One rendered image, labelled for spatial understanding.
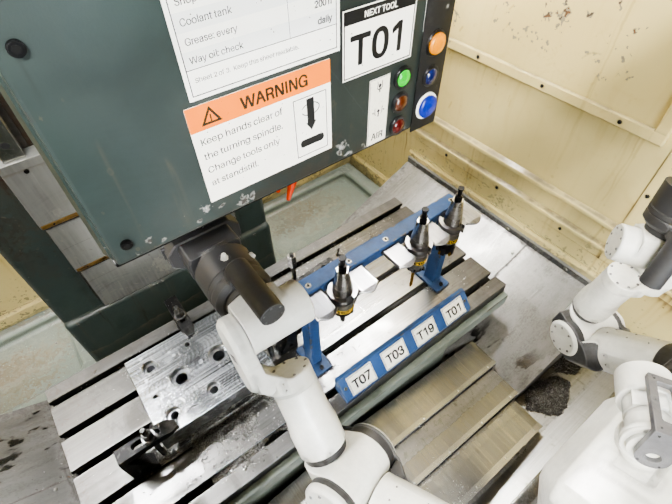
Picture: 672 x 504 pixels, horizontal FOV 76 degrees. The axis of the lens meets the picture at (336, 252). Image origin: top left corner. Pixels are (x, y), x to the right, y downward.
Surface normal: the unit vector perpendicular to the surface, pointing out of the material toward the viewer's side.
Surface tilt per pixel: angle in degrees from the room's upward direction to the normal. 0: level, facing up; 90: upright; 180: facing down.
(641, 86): 90
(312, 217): 0
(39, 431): 24
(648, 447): 79
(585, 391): 13
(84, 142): 90
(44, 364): 0
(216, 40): 90
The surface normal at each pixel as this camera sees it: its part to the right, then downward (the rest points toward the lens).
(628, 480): -0.25, -0.84
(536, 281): -0.33, -0.41
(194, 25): 0.61, 0.59
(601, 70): -0.80, 0.46
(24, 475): 0.32, -0.78
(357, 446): -0.02, -0.88
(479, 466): 0.10, -0.72
